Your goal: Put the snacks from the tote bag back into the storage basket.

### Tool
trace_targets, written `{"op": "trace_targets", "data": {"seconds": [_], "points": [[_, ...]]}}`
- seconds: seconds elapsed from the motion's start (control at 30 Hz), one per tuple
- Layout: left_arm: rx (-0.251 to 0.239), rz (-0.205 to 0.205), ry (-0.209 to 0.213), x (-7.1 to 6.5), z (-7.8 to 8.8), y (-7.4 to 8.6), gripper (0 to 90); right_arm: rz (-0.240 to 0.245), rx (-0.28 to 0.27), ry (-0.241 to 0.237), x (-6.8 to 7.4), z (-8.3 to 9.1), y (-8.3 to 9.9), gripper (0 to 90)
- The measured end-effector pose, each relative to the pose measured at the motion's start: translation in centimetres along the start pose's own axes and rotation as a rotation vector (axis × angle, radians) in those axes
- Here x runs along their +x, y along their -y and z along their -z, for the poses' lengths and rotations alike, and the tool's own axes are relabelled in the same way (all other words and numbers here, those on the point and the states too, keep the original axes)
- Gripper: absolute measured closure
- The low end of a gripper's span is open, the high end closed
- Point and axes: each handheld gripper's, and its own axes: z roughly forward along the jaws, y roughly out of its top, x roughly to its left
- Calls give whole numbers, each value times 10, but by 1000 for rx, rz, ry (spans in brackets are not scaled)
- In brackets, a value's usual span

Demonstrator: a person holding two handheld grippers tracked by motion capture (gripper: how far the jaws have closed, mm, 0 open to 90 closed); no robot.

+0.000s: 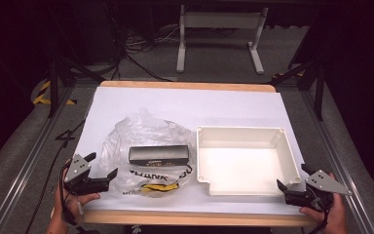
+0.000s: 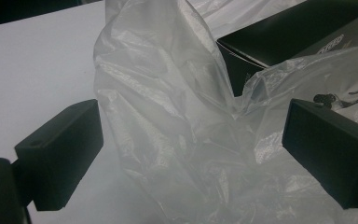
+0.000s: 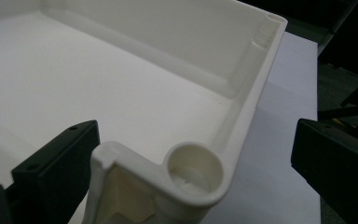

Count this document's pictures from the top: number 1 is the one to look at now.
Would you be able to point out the clear printed plastic bag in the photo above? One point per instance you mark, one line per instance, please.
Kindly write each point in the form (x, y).
(142, 133)

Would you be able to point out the white paper sheet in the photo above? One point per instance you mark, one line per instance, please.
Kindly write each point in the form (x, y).
(181, 104)

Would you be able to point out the white metal table frame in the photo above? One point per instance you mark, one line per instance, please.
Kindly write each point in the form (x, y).
(222, 20)

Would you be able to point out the aluminium rail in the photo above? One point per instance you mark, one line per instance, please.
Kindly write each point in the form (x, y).
(334, 156)
(29, 162)

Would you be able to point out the black rectangular box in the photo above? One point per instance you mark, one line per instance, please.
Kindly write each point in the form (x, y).
(158, 153)

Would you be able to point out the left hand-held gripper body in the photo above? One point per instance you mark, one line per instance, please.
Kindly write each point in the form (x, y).
(77, 170)

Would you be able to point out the yellow black floor tape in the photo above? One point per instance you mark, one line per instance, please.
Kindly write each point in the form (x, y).
(42, 94)

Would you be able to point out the person's right hand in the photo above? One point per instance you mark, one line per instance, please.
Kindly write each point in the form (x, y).
(336, 216)

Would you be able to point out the person's left hand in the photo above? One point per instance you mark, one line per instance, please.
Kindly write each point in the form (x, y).
(71, 206)

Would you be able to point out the white plastic container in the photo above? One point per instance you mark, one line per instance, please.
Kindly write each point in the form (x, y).
(240, 162)

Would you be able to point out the black metal stand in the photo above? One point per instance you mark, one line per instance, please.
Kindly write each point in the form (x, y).
(54, 84)
(319, 94)

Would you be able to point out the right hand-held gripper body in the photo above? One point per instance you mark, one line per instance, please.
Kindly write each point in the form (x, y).
(321, 183)

